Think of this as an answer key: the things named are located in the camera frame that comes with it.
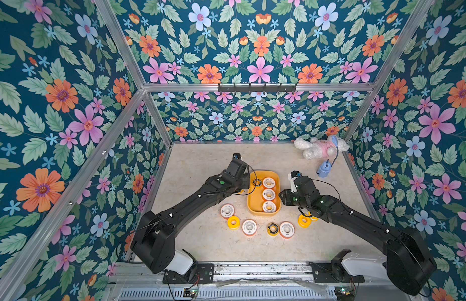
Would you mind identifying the orange white tape roll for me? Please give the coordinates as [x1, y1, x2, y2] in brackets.
[220, 204, 235, 219]
[279, 221, 296, 239]
[262, 177, 276, 189]
[242, 219, 258, 237]
[262, 201, 277, 213]
[262, 189, 276, 201]

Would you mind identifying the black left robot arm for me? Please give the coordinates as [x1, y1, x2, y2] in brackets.
[130, 153, 251, 276]

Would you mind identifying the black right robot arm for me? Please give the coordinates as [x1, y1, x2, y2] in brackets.
[279, 171, 437, 295]

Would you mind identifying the white plush toy pink shirt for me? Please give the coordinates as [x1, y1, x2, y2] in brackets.
[294, 135, 350, 160]

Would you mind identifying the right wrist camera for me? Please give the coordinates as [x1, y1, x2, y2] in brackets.
[288, 171, 302, 193]

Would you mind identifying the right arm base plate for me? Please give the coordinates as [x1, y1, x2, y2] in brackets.
[308, 249, 365, 283]

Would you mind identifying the black wall hook rail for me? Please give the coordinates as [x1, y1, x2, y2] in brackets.
[217, 84, 297, 94]

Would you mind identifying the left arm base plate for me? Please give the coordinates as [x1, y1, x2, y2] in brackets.
[162, 263, 215, 285]

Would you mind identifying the aluminium front rail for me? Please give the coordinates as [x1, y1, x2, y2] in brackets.
[111, 261, 393, 286]

